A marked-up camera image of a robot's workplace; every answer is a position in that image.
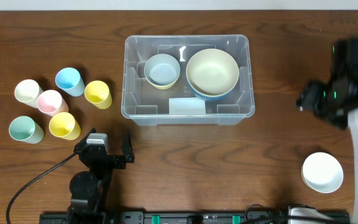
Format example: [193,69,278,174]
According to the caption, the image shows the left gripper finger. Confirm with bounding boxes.
[121,131,135,163]
[76,128,96,148]

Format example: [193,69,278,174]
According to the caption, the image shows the small yellow bowl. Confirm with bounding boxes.
[146,77,179,90]

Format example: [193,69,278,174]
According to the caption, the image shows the small grey-blue bowl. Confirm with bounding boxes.
[144,54,181,85]

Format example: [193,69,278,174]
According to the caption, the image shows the small white bowl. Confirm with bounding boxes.
[301,152,344,194]

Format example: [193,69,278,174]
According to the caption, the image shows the dark blue bowl front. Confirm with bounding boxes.
[186,80,237,101]

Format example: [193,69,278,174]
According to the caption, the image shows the large beige bowl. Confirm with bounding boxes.
[186,49,239,96]

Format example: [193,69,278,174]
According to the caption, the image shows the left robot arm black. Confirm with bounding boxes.
[69,129,135,215]

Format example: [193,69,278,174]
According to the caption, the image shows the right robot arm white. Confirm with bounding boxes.
[295,37,358,223]

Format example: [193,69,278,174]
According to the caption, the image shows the white label in container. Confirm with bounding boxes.
[168,97,206,115]

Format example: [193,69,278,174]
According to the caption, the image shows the clear plastic storage container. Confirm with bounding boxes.
[121,34,255,126]

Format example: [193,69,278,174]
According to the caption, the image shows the yellow cup front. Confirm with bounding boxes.
[49,112,81,140]

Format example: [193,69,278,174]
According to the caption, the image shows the yellow cup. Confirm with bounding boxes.
[85,80,112,110]
[49,112,81,140]

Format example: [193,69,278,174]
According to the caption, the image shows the pink cup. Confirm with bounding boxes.
[37,90,69,116]

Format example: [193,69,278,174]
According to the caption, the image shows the yellow cup right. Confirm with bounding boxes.
[85,80,112,110]

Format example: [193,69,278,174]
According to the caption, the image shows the mint green cup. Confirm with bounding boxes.
[9,116,44,144]

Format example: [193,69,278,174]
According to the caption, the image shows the light blue cup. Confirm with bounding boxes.
[55,67,85,96]

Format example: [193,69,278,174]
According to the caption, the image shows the cream white cup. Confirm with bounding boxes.
[14,79,44,108]

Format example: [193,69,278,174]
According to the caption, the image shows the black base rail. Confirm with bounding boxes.
[39,210,352,224]

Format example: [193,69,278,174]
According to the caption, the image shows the left black cable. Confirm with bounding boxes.
[6,152,78,224]

